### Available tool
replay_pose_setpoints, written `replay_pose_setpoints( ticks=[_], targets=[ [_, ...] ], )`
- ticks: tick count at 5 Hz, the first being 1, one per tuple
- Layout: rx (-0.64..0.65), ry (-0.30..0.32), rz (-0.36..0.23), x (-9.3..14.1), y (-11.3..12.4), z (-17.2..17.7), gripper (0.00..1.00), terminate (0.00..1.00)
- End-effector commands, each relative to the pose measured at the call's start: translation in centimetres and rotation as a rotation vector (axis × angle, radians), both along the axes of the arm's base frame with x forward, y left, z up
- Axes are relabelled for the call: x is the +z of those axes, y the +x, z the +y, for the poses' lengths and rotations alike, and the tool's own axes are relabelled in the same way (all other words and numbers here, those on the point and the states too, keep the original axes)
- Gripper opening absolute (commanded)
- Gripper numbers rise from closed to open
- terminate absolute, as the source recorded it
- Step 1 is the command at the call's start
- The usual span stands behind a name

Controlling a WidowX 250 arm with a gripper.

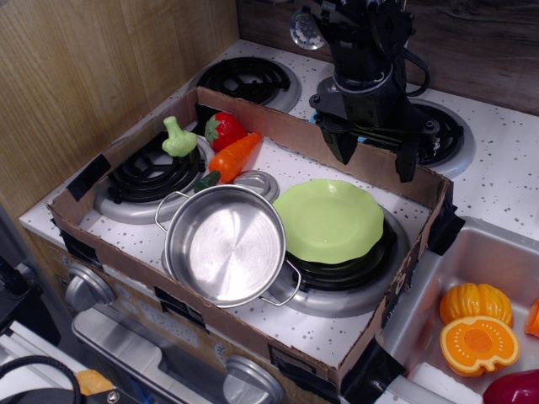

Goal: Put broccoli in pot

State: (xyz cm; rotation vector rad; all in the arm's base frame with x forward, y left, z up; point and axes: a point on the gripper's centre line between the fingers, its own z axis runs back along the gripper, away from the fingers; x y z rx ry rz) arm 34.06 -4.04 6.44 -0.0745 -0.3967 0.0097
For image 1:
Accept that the orange toy piece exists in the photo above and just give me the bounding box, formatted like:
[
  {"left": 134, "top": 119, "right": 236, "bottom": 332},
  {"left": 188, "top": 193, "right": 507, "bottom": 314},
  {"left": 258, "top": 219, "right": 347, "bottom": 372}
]
[{"left": 525, "top": 299, "right": 539, "bottom": 337}]

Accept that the light green toy broccoli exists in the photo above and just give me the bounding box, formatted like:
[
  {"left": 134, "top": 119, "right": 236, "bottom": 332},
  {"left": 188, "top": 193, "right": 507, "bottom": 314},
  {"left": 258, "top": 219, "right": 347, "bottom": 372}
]
[{"left": 162, "top": 116, "right": 198, "bottom": 157}]

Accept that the black burner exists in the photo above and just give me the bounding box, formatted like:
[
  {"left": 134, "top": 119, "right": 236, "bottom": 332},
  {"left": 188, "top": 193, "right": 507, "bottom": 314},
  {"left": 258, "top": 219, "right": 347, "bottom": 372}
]
[
  {"left": 361, "top": 98, "right": 476, "bottom": 180},
  {"left": 189, "top": 56, "right": 302, "bottom": 113},
  {"left": 269, "top": 210, "right": 409, "bottom": 318},
  {"left": 94, "top": 131, "right": 214, "bottom": 225}
]

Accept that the right silver stove knob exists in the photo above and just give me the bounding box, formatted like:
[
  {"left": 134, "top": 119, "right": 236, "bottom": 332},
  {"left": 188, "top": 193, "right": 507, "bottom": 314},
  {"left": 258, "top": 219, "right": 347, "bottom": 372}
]
[{"left": 222, "top": 355, "right": 286, "bottom": 404}]

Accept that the light green plastic plate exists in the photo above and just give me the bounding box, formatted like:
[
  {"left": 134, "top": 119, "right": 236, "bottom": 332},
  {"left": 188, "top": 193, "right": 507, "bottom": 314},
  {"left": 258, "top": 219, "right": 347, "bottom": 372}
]
[{"left": 273, "top": 179, "right": 384, "bottom": 264}]

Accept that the orange pumpkin half slice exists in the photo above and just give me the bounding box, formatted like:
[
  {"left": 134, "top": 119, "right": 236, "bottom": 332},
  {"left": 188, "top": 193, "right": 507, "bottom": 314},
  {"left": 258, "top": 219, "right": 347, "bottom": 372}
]
[{"left": 440, "top": 316, "right": 520, "bottom": 377}]

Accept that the black cable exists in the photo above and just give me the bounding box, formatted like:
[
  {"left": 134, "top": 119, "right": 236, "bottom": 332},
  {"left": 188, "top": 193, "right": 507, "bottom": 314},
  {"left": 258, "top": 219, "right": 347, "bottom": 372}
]
[{"left": 0, "top": 355, "right": 82, "bottom": 404}]

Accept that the back right black burner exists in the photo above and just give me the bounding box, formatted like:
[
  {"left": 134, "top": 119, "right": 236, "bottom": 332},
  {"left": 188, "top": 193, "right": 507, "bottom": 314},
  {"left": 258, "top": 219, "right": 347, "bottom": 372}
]
[{"left": 361, "top": 98, "right": 476, "bottom": 180}]

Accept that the silver sink basin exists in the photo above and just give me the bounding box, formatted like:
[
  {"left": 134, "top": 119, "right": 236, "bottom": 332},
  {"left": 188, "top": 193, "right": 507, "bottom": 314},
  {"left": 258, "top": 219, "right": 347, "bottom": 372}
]
[{"left": 380, "top": 219, "right": 538, "bottom": 403}]

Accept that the dark red toy vegetable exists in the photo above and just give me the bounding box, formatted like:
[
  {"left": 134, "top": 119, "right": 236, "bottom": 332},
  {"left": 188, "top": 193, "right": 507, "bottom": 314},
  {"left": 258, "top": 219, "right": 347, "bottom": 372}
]
[{"left": 483, "top": 369, "right": 538, "bottom": 404}]

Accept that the back left black burner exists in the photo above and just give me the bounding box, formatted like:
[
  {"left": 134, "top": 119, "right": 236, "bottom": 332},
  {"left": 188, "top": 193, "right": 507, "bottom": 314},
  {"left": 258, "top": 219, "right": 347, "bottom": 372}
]
[{"left": 189, "top": 56, "right": 302, "bottom": 113}]

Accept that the orange toy carrot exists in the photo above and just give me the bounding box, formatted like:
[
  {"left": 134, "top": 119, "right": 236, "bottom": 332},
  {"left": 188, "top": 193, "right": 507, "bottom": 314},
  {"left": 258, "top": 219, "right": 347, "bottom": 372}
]
[{"left": 194, "top": 132, "right": 263, "bottom": 193}]

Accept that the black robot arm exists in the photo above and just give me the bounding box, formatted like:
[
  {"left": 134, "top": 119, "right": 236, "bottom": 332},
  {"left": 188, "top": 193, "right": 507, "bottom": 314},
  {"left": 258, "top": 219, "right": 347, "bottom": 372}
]
[{"left": 308, "top": 1, "right": 439, "bottom": 183}]

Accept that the orange sponge piece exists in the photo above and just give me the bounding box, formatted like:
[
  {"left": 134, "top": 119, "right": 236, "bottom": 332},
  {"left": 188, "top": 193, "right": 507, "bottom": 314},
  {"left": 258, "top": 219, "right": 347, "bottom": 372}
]
[{"left": 76, "top": 369, "right": 114, "bottom": 396}]

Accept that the orange toy pumpkin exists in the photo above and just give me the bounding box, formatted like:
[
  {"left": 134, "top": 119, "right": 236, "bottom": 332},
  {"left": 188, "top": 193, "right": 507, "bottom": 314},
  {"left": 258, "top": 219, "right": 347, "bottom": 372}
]
[{"left": 439, "top": 283, "right": 514, "bottom": 327}]

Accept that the left silver stove knob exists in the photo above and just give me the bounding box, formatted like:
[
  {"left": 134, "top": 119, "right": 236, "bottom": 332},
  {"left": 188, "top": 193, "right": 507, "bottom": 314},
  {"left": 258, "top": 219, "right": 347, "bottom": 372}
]
[{"left": 65, "top": 263, "right": 115, "bottom": 312}]

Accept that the red toy strawberry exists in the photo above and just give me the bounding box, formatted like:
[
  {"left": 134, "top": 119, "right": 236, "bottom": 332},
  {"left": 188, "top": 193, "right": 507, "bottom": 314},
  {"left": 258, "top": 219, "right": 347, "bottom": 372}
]
[{"left": 204, "top": 112, "right": 248, "bottom": 152}]

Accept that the light blue plastic bowl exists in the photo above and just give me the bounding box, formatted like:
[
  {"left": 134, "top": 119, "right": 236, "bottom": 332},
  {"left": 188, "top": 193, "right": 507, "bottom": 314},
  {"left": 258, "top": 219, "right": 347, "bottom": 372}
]
[{"left": 309, "top": 110, "right": 324, "bottom": 126}]

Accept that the silver round centre knob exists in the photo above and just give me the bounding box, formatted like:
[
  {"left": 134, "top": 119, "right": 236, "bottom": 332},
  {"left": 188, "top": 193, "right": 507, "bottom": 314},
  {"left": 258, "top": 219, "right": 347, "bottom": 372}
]
[{"left": 232, "top": 170, "right": 280, "bottom": 203}]

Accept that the silver stove knob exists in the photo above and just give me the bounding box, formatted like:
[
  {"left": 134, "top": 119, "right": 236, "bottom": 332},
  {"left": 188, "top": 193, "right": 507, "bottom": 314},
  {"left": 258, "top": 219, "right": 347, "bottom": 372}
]
[
  {"left": 65, "top": 263, "right": 115, "bottom": 312},
  {"left": 222, "top": 355, "right": 286, "bottom": 404}
]

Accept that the front left black burner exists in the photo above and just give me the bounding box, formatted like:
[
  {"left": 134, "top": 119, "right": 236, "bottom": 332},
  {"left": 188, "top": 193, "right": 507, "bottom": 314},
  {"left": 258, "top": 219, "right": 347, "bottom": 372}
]
[{"left": 94, "top": 131, "right": 214, "bottom": 225}]

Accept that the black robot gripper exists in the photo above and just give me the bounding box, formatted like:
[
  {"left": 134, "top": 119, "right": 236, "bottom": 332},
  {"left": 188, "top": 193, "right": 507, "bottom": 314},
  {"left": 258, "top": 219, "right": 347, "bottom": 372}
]
[{"left": 309, "top": 77, "right": 439, "bottom": 183}]

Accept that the stainless steel pot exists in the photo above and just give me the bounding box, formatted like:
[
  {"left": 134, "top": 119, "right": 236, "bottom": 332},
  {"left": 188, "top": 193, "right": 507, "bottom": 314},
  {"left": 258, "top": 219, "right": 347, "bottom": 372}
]
[{"left": 160, "top": 184, "right": 286, "bottom": 309}]

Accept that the front right black burner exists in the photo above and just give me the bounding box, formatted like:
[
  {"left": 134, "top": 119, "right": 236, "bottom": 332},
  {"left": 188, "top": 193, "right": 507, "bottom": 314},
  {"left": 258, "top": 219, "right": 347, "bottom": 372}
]
[{"left": 269, "top": 210, "right": 409, "bottom": 318}]

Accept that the hanging silver strainer ladle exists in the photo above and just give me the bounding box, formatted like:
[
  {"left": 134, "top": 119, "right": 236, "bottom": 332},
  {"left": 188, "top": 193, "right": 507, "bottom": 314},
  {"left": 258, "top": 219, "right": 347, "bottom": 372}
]
[{"left": 289, "top": 7, "right": 325, "bottom": 51}]

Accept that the brown cardboard fence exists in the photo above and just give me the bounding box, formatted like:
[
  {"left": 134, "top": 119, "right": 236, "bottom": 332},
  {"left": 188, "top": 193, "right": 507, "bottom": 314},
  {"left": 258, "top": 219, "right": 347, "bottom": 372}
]
[{"left": 49, "top": 88, "right": 454, "bottom": 403}]

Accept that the silver oven door handle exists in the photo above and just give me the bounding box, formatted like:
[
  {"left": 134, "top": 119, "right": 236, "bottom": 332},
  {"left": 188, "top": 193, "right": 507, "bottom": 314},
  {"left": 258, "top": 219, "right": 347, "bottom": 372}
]
[{"left": 72, "top": 309, "right": 226, "bottom": 403}]

